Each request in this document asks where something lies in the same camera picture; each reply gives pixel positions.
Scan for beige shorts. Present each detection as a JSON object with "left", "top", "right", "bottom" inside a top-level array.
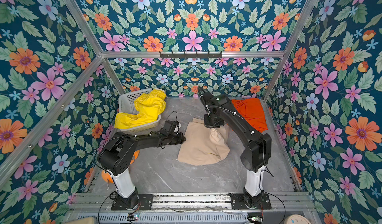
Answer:
[{"left": 178, "top": 118, "right": 230, "bottom": 166}]

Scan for yellow shorts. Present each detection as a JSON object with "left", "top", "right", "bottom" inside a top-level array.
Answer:
[{"left": 114, "top": 88, "right": 167, "bottom": 130}]

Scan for orange shorts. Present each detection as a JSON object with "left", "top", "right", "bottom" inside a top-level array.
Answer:
[{"left": 231, "top": 98, "right": 268, "bottom": 132}]

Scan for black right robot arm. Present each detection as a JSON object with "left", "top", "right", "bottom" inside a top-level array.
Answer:
[{"left": 198, "top": 87, "right": 272, "bottom": 209}]

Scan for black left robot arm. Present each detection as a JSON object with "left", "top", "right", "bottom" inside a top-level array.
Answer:
[{"left": 97, "top": 121, "right": 186, "bottom": 210}]

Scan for white plastic laundry basket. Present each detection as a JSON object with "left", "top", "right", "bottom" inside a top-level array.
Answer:
[{"left": 118, "top": 88, "right": 161, "bottom": 134}]

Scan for orange fish plush toy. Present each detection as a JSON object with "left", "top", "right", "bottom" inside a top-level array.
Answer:
[{"left": 101, "top": 150, "right": 140, "bottom": 184}]

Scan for white round device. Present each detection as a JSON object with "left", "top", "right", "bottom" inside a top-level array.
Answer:
[{"left": 283, "top": 214, "right": 311, "bottom": 224}]

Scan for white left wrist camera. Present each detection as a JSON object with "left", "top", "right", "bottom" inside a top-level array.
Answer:
[{"left": 174, "top": 121, "right": 181, "bottom": 133}]

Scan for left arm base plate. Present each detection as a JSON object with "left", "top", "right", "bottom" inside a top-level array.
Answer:
[{"left": 111, "top": 194, "right": 154, "bottom": 211}]

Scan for black hook rail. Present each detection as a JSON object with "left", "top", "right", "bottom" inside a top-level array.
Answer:
[{"left": 159, "top": 52, "right": 223, "bottom": 59}]

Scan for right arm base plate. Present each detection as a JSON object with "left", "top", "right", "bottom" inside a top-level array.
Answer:
[{"left": 228, "top": 192, "right": 272, "bottom": 210}]

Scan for aluminium frame post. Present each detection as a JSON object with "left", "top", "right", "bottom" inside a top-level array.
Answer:
[{"left": 55, "top": 0, "right": 126, "bottom": 95}]

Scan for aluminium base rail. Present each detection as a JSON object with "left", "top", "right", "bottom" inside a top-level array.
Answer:
[{"left": 64, "top": 192, "right": 321, "bottom": 224}]

